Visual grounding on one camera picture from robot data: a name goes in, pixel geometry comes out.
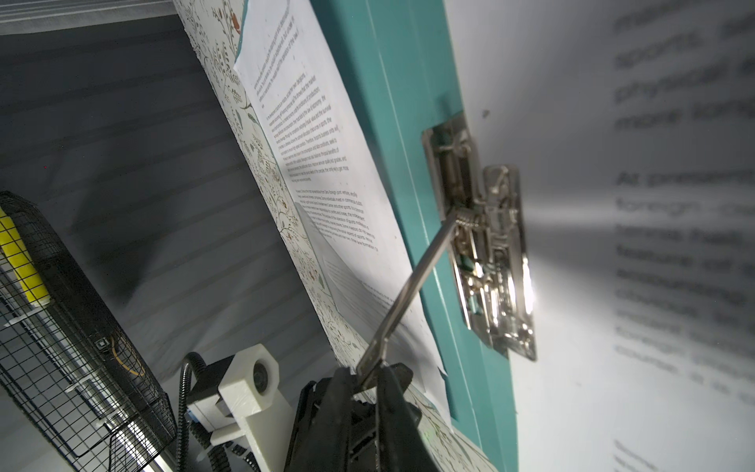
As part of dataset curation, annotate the white paper sheet underneath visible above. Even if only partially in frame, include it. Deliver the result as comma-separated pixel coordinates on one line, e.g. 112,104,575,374
446,1,754,471

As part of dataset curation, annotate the black wire mesh basket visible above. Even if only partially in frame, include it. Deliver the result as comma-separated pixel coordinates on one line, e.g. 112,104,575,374
1,192,176,471

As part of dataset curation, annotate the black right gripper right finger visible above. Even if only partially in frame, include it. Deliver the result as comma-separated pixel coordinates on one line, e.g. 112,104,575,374
376,367,438,471

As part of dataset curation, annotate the silver metal folder clip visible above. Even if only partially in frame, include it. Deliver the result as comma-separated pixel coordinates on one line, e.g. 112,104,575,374
356,113,538,387

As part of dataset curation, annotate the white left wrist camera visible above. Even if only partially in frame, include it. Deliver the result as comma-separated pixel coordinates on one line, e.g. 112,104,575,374
183,344,294,471

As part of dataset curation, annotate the yellow marker in basket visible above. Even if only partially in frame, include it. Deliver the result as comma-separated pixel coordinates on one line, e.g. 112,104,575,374
1,210,51,308

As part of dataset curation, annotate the printed white paper sheet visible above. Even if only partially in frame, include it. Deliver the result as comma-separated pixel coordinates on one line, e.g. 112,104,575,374
234,1,412,340

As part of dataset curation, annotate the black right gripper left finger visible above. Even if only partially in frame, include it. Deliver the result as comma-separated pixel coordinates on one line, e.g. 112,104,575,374
285,368,354,471

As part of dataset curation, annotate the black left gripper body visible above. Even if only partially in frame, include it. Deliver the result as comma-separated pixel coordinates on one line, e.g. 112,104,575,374
284,363,422,471

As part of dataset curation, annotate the black corrugated cable conduit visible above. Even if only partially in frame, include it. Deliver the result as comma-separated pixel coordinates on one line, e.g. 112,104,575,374
175,352,261,472

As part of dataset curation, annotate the teal file folder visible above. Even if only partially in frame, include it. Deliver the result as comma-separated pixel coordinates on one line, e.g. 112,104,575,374
313,1,519,471

